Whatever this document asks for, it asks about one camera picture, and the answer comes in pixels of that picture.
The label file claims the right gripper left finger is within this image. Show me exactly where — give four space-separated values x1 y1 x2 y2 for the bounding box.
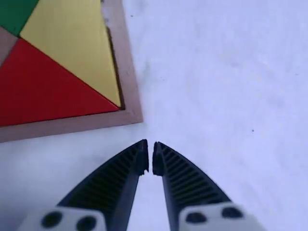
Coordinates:
14 139 149 231

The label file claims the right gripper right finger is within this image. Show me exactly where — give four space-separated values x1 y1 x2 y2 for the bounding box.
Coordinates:
153 141 267 231

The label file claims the square wooden tray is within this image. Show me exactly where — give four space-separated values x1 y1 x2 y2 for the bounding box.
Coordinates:
0 0 144 144

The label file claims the red triangle tangram piece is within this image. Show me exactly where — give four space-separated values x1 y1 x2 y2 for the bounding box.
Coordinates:
0 38 121 128

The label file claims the yellow triangle tangram piece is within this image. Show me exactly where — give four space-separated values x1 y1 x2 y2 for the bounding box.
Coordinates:
19 0 122 108

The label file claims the green tangram piece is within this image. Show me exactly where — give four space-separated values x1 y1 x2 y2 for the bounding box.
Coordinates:
0 0 40 38

